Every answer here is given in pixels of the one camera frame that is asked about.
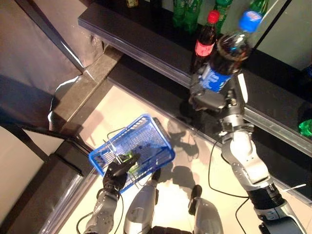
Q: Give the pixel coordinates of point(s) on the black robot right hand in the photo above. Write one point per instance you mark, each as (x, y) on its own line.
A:
(209, 101)

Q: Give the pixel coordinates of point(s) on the Pepsi cola bottle blue cap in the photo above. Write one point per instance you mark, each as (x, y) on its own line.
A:
(231, 53)

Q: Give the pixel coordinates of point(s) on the blue plastic shopping basket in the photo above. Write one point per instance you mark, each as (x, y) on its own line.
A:
(146, 136)

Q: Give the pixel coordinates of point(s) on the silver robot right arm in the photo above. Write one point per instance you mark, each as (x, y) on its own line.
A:
(243, 151)

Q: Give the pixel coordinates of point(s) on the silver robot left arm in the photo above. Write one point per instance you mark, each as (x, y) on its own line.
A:
(102, 212)

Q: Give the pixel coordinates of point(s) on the green plastic drink bottle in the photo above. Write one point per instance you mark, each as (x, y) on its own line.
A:
(129, 158)

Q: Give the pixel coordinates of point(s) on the black shelf base plinth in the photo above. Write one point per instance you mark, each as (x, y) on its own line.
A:
(156, 90)

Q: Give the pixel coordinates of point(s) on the Coca-Cola bottle red cap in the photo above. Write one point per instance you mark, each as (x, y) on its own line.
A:
(206, 46)

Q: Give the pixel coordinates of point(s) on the black shelf board clear strip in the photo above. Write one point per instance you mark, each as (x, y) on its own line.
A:
(273, 97)
(146, 31)

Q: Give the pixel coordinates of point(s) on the black robot torso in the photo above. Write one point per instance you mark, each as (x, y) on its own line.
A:
(168, 230)

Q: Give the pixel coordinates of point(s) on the black framed low display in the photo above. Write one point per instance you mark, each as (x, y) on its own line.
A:
(61, 156)

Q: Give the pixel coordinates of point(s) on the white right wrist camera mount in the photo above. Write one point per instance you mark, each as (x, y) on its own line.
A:
(243, 87)

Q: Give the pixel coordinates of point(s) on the dark metal slanted post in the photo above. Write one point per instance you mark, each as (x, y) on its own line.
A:
(61, 44)

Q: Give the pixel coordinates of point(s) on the shiny plastic wall sheet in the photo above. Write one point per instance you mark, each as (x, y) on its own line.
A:
(36, 48)

